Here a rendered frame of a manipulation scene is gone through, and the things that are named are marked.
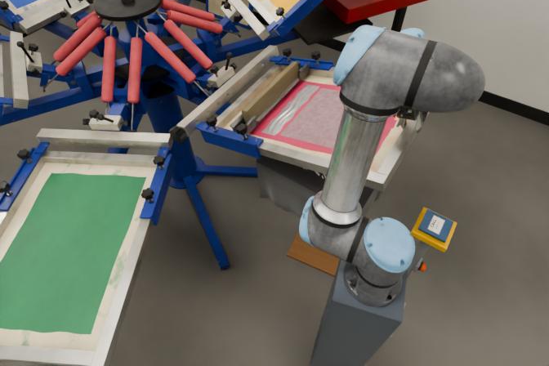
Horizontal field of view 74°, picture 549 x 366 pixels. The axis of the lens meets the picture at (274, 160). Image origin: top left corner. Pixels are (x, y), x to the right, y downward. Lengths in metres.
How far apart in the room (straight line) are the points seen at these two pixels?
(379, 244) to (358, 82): 0.37
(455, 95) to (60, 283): 1.31
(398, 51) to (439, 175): 2.35
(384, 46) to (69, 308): 1.23
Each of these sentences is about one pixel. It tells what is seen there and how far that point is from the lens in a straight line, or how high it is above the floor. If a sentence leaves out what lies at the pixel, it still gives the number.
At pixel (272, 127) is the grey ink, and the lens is 1.49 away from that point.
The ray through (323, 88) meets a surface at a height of 1.11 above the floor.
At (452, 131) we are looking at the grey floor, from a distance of 3.31.
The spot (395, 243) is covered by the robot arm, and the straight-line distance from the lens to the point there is 0.87.
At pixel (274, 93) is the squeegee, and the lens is 1.58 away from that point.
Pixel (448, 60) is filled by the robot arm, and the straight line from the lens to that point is 0.65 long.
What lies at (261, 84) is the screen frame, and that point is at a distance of 1.75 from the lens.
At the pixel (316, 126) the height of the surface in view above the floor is 1.14.
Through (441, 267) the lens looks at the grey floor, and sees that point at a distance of 2.56.
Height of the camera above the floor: 2.17
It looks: 51 degrees down
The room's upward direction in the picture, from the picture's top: 1 degrees counter-clockwise
